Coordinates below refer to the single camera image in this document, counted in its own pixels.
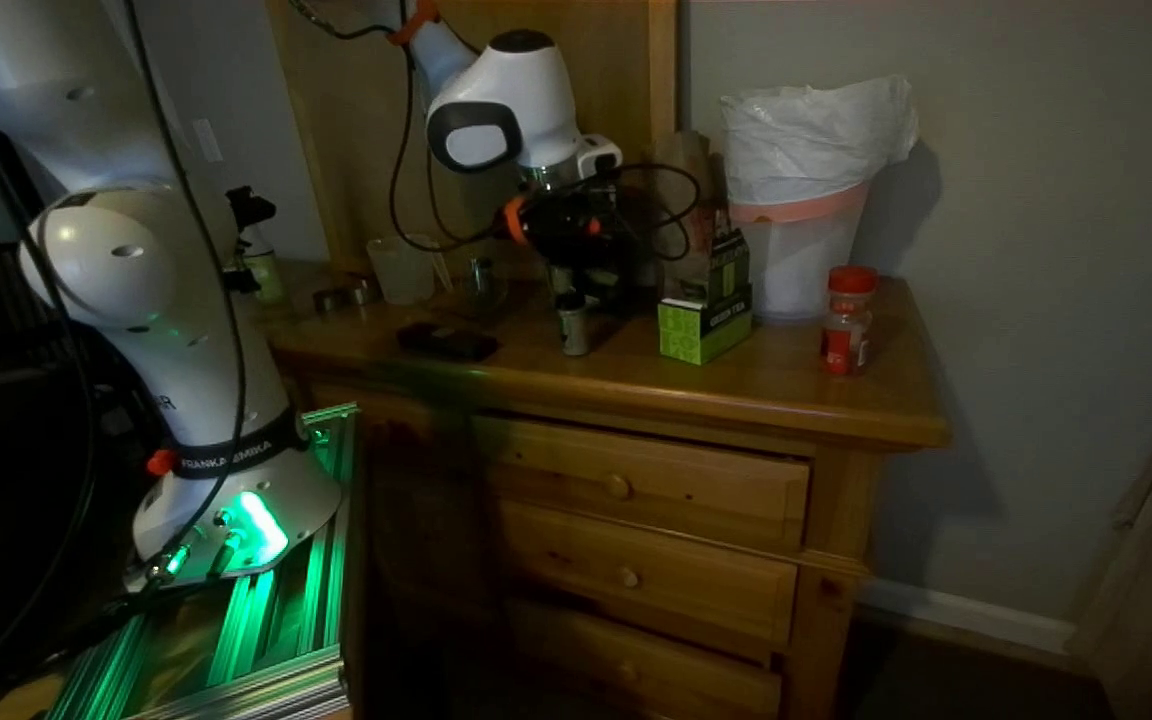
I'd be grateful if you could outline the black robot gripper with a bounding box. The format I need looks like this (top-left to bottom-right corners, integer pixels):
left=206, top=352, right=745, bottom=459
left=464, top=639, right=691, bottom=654
left=501, top=189, right=638, bottom=272

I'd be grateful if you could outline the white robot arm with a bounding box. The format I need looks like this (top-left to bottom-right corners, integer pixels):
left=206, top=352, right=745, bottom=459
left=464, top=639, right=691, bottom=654
left=0, top=0, right=339, bottom=579

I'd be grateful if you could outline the small spice jar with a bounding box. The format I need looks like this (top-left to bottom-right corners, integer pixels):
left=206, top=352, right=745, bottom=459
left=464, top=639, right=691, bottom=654
left=556, top=293, right=593, bottom=356

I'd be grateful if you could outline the translucent plastic measuring jar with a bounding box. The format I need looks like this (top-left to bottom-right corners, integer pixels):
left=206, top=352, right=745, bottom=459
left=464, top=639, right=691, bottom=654
left=366, top=234, right=434, bottom=302

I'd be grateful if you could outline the metal spice rack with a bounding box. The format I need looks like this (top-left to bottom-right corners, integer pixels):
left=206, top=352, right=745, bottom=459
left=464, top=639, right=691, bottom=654
left=523, top=174, right=642, bottom=309

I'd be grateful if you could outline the brown paper bag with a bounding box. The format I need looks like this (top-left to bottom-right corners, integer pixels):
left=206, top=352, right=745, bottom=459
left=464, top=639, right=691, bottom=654
left=649, top=133, right=739, bottom=302

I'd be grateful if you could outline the green cardboard box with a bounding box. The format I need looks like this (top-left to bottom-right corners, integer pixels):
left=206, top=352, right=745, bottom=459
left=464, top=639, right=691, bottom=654
left=657, top=231, right=751, bottom=364

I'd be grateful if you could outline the black rectangular remote box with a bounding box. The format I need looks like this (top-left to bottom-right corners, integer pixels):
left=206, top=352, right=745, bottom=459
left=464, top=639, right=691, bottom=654
left=396, top=320, right=501, bottom=364

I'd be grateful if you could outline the white bin with bag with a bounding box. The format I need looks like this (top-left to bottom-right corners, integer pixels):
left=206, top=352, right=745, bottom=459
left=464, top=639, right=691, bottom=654
left=723, top=77, right=918, bottom=325

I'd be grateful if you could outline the red lid spice bottle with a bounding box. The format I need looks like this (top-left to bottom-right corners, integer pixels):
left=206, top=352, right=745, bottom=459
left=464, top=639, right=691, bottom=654
left=819, top=264, right=879, bottom=374

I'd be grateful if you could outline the wooden dresser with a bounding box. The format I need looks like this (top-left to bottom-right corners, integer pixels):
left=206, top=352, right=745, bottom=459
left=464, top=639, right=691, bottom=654
left=271, top=278, right=947, bottom=720

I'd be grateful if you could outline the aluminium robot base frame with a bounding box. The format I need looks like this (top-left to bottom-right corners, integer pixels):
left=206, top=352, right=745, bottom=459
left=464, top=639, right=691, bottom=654
left=44, top=402, right=358, bottom=720

